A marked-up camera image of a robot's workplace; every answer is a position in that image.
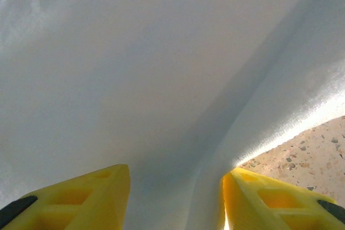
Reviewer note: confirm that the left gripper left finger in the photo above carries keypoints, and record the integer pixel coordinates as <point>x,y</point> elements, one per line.
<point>113,192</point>

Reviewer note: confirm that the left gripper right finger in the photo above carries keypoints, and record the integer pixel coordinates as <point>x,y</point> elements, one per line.
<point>242,200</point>

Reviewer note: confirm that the white t-shirt with flower print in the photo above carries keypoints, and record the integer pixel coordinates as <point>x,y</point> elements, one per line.
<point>134,65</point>

